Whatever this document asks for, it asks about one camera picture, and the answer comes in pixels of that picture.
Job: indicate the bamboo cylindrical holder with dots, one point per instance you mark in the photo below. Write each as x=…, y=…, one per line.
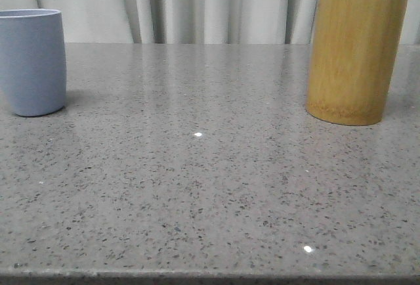
x=353, y=54

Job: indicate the blue plastic cup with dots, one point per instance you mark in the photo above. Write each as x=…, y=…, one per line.
x=33, y=61

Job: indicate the white pleated curtain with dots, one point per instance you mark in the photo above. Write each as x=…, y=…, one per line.
x=181, y=21

